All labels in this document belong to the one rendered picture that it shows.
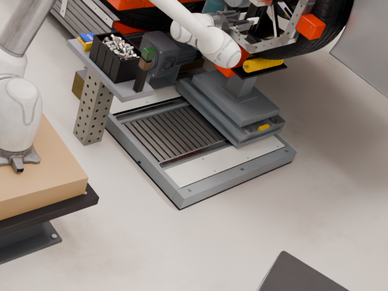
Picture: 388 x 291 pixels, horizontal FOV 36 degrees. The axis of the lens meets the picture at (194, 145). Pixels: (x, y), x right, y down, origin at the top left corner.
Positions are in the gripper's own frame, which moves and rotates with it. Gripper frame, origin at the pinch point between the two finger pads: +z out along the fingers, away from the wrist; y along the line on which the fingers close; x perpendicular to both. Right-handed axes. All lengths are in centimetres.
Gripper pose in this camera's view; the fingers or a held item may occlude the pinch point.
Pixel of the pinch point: (249, 18)
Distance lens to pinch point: 250.0
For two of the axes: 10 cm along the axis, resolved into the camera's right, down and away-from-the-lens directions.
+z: 7.2, -2.5, 6.5
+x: 3.0, -7.4, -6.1
